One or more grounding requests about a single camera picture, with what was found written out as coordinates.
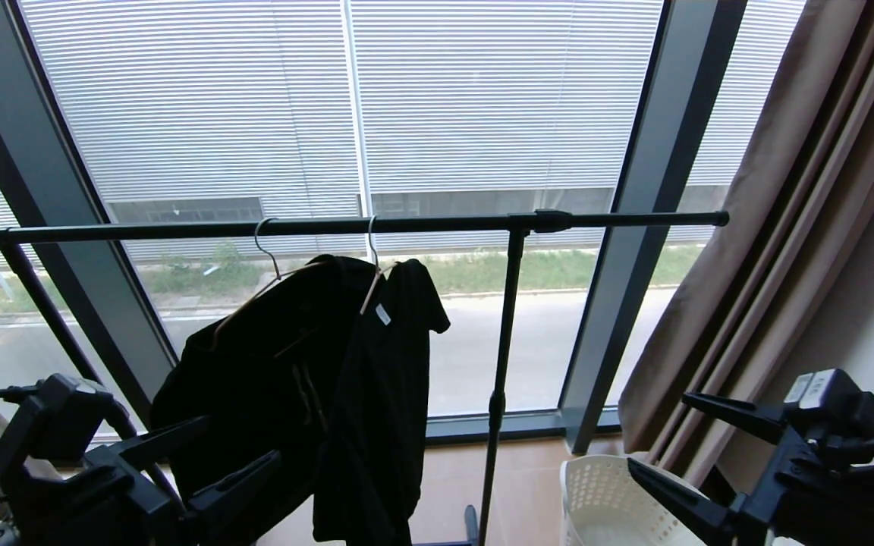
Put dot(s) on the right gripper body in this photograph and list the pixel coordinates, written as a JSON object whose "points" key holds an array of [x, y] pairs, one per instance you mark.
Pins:
{"points": [[809, 519]]}

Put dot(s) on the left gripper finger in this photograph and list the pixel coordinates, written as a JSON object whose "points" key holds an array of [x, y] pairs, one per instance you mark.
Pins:
{"points": [[236, 493], [168, 444]]}

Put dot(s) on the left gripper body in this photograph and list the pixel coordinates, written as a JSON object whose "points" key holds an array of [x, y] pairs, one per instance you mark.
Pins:
{"points": [[103, 508]]}

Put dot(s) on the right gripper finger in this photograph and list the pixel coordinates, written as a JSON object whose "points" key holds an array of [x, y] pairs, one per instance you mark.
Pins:
{"points": [[691, 512], [748, 423]]}

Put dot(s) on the black garment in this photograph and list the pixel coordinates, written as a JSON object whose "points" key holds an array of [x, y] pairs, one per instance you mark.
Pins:
{"points": [[255, 379], [384, 417]]}

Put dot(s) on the pink clothes hanger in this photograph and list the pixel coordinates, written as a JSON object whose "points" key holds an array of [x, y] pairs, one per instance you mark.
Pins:
{"points": [[370, 292], [256, 239]]}

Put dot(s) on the white laundry basket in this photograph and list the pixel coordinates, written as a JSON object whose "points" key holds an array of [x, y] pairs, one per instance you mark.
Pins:
{"points": [[596, 500]]}

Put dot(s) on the black clothes rack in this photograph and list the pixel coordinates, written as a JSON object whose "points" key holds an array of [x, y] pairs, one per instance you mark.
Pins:
{"points": [[141, 229]]}

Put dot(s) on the brown curtain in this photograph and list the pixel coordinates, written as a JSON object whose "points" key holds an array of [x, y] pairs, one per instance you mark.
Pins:
{"points": [[786, 189]]}

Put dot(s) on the window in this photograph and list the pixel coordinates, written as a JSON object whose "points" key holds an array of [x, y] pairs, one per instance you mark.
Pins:
{"points": [[444, 98]]}

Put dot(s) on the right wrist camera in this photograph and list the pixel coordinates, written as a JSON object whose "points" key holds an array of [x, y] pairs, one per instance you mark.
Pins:
{"points": [[847, 409]]}

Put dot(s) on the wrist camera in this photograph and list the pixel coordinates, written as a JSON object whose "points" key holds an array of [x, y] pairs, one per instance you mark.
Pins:
{"points": [[847, 409], [65, 413]]}

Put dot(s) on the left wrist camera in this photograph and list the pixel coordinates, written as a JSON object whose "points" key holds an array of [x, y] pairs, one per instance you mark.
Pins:
{"points": [[65, 413]]}

